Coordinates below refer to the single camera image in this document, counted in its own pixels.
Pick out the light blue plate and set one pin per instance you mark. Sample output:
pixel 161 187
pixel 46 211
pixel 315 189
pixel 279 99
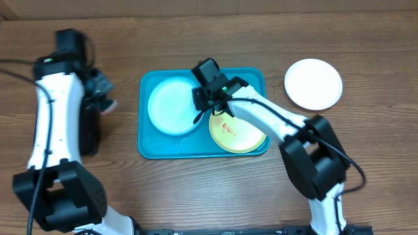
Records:
pixel 171 108

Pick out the teal plastic serving tray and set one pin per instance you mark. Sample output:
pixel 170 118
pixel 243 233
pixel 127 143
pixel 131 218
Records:
pixel 153 144

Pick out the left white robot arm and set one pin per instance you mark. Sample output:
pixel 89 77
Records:
pixel 57 190

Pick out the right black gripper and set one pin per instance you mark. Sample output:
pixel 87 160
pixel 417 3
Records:
pixel 203 96

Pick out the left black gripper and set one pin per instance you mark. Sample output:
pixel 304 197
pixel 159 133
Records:
pixel 108 85

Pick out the white plate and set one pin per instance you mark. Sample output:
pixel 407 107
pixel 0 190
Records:
pixel 313 84

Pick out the black plastic tray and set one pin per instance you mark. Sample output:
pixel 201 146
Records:
pixel 88 128

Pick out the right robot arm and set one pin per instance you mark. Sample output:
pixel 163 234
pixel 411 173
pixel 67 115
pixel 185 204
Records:
pixel 314 158

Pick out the pink and black sponge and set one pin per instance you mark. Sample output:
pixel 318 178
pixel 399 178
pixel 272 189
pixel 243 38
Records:
pixel 107 106

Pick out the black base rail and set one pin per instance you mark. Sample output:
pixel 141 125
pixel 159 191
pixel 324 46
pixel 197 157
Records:
pixel 288 230

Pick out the yellow-green plate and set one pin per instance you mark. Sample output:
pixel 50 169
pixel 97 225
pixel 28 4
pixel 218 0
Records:
pixel 234 135

